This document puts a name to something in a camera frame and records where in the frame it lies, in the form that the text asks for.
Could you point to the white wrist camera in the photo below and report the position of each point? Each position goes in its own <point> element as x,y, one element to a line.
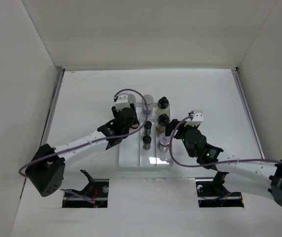
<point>196,118</point>
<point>121,101</point>

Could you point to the red-label white-lid jar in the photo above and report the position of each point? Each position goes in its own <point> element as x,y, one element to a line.
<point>163,142</point>

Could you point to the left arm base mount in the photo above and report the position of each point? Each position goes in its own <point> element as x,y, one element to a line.
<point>93,195</point>

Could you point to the black-lid tan spice jar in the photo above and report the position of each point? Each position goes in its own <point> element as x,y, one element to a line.
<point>162,121</point>

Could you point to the black-lid white spice jar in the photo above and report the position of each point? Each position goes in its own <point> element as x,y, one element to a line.
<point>163,106</point>

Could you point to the clear plastic organizer tray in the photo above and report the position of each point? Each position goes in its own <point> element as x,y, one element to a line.
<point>133,157</point>

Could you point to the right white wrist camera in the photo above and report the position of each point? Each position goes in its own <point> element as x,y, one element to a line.
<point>196,118</point>

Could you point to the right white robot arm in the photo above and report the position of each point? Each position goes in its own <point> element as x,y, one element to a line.
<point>260,177</point>

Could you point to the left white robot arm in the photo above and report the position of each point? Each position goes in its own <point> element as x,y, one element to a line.
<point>46,169</point>

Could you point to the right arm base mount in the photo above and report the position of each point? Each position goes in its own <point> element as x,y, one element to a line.
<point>211,193</point>

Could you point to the small black-lid spice bottle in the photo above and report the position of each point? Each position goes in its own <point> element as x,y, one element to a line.
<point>147,128</point>

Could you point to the silver-lid blue-label shaker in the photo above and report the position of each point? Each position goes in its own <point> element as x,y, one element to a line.
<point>147,105</point>
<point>131,99</point>

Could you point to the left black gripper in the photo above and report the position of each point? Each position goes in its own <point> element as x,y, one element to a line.
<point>115,112</point>

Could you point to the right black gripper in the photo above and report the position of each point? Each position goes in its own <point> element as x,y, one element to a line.
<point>170,126</point>

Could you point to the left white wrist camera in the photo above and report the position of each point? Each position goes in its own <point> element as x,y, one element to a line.
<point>121,101</point>

